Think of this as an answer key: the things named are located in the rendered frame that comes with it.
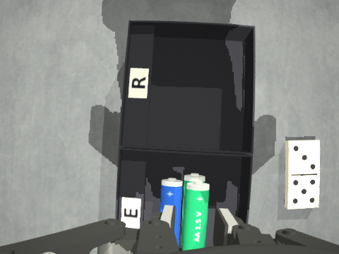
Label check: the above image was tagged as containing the white domino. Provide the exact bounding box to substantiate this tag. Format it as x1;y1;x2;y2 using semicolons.
285;140;320;209

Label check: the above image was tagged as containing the blue aa battery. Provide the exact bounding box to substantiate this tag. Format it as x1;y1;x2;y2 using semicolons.
160;178;182;246

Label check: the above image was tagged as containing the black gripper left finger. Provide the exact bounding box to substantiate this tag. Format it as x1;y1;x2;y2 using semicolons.
0;205;179;254

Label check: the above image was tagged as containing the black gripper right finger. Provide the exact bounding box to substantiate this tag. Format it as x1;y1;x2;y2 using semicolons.
213;208;339;251

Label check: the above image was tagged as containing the black divided bin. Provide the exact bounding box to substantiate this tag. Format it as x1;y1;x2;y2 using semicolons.
115;20;256;247

